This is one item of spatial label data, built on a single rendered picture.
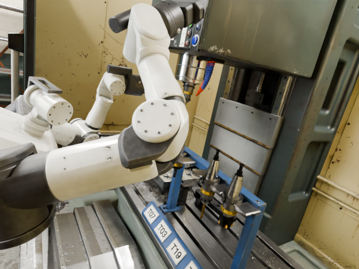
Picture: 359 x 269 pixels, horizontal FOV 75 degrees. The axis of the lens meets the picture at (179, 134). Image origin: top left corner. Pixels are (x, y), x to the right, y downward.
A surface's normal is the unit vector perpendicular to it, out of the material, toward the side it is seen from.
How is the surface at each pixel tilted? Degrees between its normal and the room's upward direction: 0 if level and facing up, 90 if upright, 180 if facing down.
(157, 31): 40
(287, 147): 90
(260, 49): 90
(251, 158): 89
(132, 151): 51
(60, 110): 101
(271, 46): 90
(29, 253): 0
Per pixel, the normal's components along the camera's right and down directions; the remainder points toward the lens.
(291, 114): -0.84, -0.01
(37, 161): -0.11, -0.63
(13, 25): 0.51, 0.33
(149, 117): -0.05, -0.41
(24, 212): 0.80, -0.05
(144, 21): 0.34, -0.51
